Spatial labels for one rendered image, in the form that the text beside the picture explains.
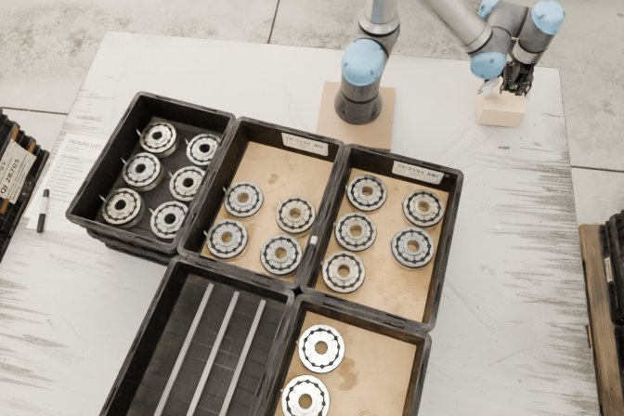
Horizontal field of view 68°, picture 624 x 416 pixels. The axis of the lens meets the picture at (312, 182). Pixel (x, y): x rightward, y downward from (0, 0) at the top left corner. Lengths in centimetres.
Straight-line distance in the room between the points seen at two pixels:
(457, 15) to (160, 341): 100
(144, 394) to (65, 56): 219
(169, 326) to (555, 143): 122
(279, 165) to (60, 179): 70
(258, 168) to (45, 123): 168
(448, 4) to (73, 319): 122
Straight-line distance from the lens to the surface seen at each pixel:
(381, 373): 112
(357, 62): 132
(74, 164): 163
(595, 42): 301
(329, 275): 112
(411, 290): 116
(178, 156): 135
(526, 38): 131
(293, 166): 127
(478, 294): 133
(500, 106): 150
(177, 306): 119
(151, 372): 119
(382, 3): 132
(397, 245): 116
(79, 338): 142
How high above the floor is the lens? 194
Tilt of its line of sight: 63 degrees down
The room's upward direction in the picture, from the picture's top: 5 degrees counter-clockwise
